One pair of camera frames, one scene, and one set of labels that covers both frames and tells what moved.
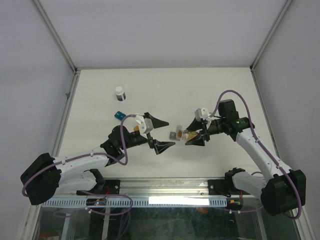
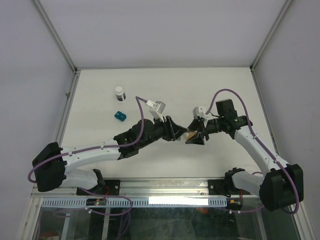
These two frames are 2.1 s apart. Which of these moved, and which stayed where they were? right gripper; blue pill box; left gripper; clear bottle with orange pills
Moved: left gripper
Stayed: blue pill box; right gripper; clear bottle with orange pills
